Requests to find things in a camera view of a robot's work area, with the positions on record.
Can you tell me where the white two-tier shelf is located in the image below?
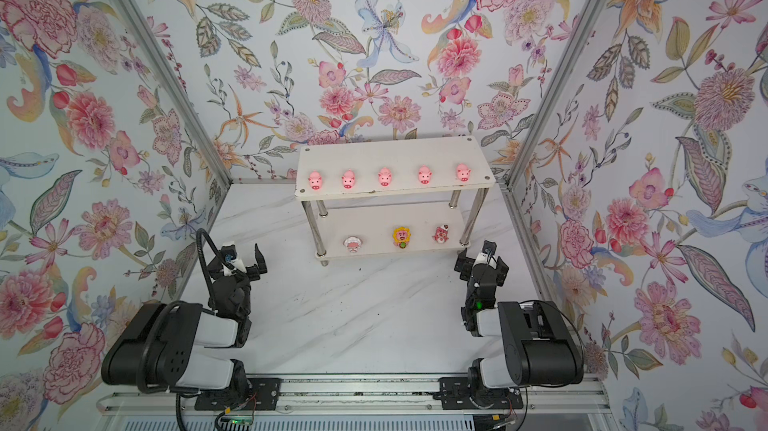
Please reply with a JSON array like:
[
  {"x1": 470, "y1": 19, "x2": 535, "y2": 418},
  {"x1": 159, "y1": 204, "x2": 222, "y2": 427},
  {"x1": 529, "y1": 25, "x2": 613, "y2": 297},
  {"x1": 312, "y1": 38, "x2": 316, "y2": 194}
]
[{"x1": 295, "y1": 136, "x2": 495, "y2": 264}]

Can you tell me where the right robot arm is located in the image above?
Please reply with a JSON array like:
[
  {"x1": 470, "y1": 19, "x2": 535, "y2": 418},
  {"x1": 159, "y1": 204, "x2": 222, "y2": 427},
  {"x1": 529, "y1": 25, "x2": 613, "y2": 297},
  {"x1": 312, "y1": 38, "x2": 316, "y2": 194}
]
[{"x1": 454, "y1": 244, "x2": 584, "y2": 391}]

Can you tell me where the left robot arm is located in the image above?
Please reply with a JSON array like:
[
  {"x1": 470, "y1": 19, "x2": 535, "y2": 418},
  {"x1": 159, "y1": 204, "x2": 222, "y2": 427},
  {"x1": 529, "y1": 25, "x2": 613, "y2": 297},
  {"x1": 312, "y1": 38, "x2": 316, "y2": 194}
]
[{"x1": 101, "y1": 244, "x2": 267, "y2": 401}]

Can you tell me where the pink pig toy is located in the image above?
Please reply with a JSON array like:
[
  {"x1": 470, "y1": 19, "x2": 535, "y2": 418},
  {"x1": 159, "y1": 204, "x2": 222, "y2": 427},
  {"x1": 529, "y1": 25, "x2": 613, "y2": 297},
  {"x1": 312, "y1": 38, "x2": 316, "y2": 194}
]
[
  {"x1": 378, "y1": 168, "x2": 393, "y2": 187},
  {"x1": 342, "y1": 170, "x2": 356, "y2": 190},
  {"x1": 308, "y1": 171, "x2": 324, "y2": 191},
  {"x1": 455, "y1": 164, "x2": 471, "y2": 183},
  {"x1": 418, "y1": 166, "x2": 432, "y2": 185}
]

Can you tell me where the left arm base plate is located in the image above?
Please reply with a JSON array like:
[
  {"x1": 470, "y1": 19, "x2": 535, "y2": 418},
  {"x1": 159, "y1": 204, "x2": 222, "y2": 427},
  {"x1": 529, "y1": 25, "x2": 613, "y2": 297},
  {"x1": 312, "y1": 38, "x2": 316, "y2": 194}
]
[{"x1": 194, "y1": 378, "x2": 282, "y2": 411}]

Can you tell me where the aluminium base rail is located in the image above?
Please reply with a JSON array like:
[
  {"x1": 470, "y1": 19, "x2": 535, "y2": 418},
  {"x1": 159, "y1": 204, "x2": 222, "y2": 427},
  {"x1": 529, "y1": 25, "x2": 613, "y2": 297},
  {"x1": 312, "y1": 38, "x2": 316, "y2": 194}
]
[{"x1": 95, "y1": 372, "x2": 613, "y2": 419}]

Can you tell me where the white pink doll toy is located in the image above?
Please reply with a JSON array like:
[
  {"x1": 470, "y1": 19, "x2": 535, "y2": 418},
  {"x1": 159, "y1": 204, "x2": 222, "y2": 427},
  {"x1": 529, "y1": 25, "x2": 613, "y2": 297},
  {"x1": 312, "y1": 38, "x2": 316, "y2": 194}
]
[{"x1": 343, "y1": 236, "x2": 363, "y2": 253}]

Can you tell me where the small red bear toy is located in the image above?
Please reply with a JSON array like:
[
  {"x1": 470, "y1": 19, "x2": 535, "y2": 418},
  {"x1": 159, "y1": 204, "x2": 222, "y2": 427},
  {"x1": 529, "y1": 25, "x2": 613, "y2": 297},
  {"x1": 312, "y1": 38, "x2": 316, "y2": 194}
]
[{"x1": 433, "y1": 224, "x2": 449, "y2": 244}]

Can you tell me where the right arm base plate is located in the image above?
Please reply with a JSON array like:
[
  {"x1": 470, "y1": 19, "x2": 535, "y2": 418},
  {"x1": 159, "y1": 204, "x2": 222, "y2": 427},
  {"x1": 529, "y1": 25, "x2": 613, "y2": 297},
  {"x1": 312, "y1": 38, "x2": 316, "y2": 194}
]
[{"x1": 432, "y1": 377, "x2": 524, "y2": 412}]

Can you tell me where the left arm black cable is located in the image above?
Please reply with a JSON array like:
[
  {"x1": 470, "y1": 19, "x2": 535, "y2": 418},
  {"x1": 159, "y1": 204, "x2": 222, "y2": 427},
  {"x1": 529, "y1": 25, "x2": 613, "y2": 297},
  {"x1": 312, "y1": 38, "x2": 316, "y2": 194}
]
[{"x1": 136, "y1": 228, "x2": 226, "y2": 431}]

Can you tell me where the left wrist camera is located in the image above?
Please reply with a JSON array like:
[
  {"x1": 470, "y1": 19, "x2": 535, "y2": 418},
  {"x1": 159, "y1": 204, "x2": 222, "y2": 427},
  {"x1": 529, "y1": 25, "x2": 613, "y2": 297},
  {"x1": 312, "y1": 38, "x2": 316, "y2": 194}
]
[{"x1": 223, "y1": 253, "x2": 246, "y2": 276}]

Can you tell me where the yellow red flower toy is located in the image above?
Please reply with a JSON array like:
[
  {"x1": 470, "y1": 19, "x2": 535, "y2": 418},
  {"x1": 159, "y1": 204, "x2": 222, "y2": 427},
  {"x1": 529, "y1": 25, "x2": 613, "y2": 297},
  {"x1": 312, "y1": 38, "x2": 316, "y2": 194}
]
[{"x1": 393, "y1": 227, "x2": 412, "y2": 249}]

